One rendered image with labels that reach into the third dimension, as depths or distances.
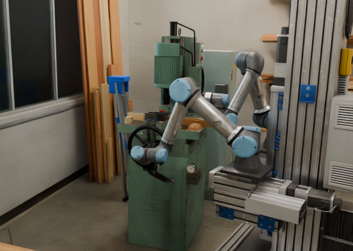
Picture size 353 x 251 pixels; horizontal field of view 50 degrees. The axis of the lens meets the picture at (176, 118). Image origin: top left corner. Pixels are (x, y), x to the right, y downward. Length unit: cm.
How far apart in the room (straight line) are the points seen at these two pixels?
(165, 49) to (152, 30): 253
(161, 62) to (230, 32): 235
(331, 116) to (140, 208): 150
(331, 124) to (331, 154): 15
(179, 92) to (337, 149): 83
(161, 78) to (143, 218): 102
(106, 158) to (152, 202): 140
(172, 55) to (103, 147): 172
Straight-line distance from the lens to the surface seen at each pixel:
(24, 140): 343
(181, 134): 254
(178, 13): 501
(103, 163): 408
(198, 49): 289
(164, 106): 266
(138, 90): 521
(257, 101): 253
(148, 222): 284
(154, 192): 273
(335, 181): 207
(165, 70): 260
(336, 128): 201
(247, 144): 185
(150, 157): 204
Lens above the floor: 147
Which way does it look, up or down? 11 degrees down
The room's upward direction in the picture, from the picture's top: 1 degrees clockwise
